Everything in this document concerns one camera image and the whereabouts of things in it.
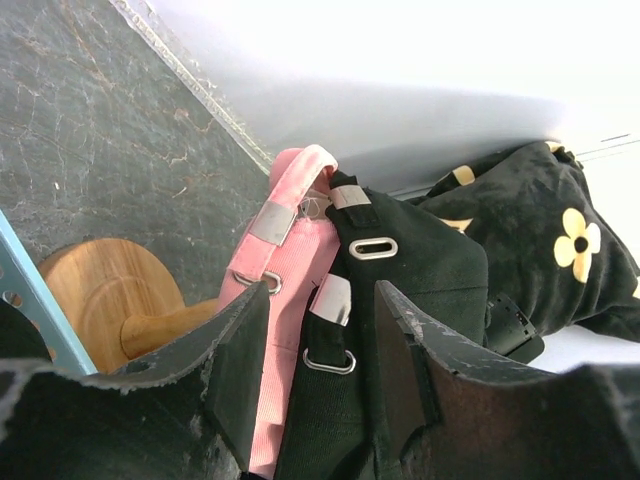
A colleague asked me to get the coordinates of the pink cap with R logo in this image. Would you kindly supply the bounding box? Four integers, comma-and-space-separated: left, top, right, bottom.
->
218, 145, 339, 479

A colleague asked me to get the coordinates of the wooden hat stand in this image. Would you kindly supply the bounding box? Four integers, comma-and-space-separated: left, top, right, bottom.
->
38, 238, 217, 373

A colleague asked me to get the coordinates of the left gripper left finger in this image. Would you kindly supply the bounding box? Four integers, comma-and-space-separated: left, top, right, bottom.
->
1, 283, 269, 479

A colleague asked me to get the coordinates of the light blue plastic basket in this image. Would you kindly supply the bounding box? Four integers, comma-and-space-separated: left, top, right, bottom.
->
1, 213, 97, 375

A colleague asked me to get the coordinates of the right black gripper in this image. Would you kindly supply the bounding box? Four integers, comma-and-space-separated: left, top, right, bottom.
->
486, 294, 545, 363

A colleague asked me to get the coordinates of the black floral blanket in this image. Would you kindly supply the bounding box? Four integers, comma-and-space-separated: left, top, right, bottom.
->
411, 141, 639, 342

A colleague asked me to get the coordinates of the black cap white NY logo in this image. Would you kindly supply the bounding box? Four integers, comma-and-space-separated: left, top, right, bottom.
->
275, 274, 402, 479

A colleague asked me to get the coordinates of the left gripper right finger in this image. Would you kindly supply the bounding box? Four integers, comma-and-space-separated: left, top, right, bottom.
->
375, 281, 639, 479

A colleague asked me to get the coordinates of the black cap gold R logo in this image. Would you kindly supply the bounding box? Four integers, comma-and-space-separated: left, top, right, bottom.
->
326, 171, 488, 345

